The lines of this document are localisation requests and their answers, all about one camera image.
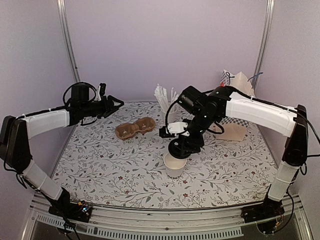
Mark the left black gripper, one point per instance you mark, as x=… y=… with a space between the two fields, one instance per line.
x=107 y=106

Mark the bundle of white wrapped straws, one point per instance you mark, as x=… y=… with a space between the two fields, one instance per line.
x=162 y=97

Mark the right aluminium frame post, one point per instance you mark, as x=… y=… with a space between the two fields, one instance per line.
x=264 y=35

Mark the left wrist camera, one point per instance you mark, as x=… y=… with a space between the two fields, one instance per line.
x=100 y=92

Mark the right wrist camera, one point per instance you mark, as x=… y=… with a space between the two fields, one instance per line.
x=174 y=129

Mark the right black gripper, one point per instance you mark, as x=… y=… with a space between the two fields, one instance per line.
x=190 y=144

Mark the white cup holding straws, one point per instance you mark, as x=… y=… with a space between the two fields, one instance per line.
x=171 y=116

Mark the brown cardboard cup carrier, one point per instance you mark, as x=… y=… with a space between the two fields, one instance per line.
x=129 y=130

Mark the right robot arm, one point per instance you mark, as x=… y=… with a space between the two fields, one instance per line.
x=227 y=101

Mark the front aluminium rail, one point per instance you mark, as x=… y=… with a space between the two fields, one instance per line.
x=123 y=223

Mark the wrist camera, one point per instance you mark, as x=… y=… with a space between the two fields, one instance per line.
x=174 y=129
x=100 y=92

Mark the left aluminium frame post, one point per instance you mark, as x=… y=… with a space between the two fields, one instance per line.
x=62 y=12

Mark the checkered paper takeout bag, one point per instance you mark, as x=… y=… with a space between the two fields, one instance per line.
x=237 y=116

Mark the aluminium frame post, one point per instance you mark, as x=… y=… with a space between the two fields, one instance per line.
x=62 y=12
x=264 y=35

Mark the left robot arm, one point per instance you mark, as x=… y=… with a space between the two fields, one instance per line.
x=16 y=132

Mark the white paper coffee cup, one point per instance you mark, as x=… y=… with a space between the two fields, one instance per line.
x=174 y=166

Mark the floral patterned table mat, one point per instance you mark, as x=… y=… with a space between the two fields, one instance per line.
x=98 y=167

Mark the black plastic cup lid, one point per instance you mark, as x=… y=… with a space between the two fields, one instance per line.
x=175 y=149

